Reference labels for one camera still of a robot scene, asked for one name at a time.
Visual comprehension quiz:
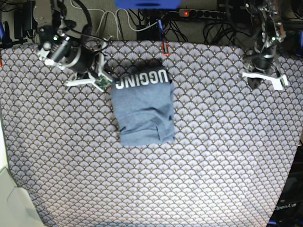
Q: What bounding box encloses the blue box overhead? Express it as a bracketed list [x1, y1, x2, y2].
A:
[115, 0, 181, 9]

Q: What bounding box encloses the blue grey T-shirt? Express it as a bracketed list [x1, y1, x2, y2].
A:
[110, 59, 175, 146]

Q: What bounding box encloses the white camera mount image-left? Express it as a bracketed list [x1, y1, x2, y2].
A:
[64, 37, 113, 92]

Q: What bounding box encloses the red black clamp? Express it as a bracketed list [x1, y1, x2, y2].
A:
[160, 42, 169, 55]

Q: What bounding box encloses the black OpenArm base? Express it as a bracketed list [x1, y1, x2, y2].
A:
[267, 145, 303, 227]

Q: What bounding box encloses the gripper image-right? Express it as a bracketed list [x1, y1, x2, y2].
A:
[243, 53, 279, 89]

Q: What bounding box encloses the black power adapter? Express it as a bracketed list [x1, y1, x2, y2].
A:
[14, 0, 37, 39]

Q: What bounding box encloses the black power strip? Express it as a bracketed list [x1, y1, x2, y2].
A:
[177, 9, 227, 21]

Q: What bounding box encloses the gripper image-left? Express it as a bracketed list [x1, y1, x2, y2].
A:
[37, 35, 95, 73]

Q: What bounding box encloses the white cable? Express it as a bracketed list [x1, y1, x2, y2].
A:
[70, 0, 159, 40]

